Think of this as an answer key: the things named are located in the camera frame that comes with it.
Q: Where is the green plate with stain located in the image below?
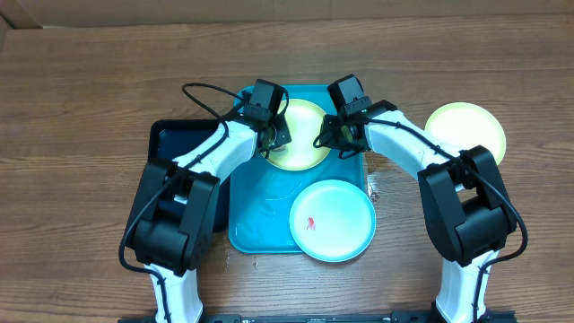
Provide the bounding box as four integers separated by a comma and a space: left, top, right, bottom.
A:
424, 102, 507, 165

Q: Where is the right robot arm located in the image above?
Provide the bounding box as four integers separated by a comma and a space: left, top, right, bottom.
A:
313, 74, 525, 322

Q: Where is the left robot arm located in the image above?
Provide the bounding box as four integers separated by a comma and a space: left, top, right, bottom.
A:
118, 79, 291, 322

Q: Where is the teal plastic serving tray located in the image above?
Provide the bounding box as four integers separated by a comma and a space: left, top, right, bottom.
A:
229, 84, 364, 254

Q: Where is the black plastic tray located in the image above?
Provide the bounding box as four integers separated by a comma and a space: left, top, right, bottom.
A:
147, 119, 230, 232

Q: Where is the light blue plate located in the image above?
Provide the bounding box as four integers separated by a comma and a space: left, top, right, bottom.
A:
289, 179, 377, 263

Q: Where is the cardboard backdrop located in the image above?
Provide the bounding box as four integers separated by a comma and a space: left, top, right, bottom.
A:
1, 0, 573, 29

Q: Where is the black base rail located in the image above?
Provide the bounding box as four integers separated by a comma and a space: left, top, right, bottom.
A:
117, 310, 517, 323

